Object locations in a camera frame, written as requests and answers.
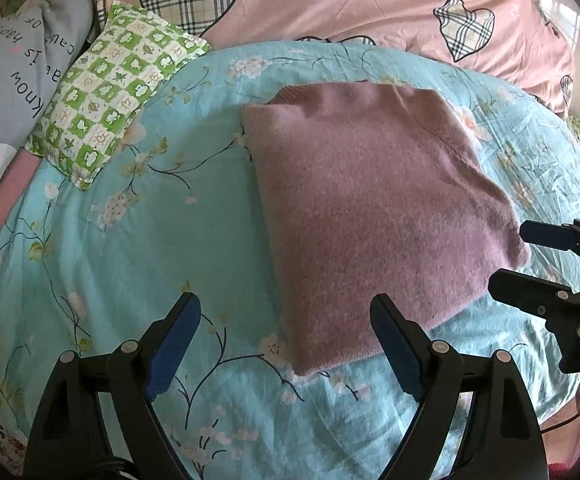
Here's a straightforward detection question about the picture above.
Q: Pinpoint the green checkered pillow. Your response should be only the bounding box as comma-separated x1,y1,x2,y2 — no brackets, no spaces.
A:
24,1,211,192

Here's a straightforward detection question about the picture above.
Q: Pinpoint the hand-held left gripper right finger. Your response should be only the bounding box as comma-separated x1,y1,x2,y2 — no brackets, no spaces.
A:
370,294,550,480

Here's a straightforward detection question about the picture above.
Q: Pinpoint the pink quilt with plaid hearts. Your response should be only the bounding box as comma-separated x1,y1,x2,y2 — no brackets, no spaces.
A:
92,0,578,117

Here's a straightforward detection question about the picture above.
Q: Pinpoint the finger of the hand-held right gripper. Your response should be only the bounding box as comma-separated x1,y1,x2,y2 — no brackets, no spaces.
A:
518,219,580,281
488,269,576,319

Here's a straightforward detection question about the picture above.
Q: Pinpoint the pink bed sheet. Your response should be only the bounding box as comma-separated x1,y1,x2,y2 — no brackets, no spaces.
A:
0,150,43,252

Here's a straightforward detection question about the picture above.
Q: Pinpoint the grey pillow with lettering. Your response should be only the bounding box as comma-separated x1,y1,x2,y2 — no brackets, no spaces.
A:
0,0,96,153

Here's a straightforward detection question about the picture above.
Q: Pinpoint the mauve pink sweater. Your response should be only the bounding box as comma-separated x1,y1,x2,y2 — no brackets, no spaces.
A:
240,82,531,378

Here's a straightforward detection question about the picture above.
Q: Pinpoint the teal floral blanket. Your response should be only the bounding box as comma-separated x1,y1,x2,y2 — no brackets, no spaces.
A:
0,40,580,480

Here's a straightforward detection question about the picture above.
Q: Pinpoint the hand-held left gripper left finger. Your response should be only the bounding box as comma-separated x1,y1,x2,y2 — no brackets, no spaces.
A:
22,291,201,480

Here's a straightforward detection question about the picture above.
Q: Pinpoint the black cable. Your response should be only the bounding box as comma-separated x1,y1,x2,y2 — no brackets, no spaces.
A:
540,407,580,434

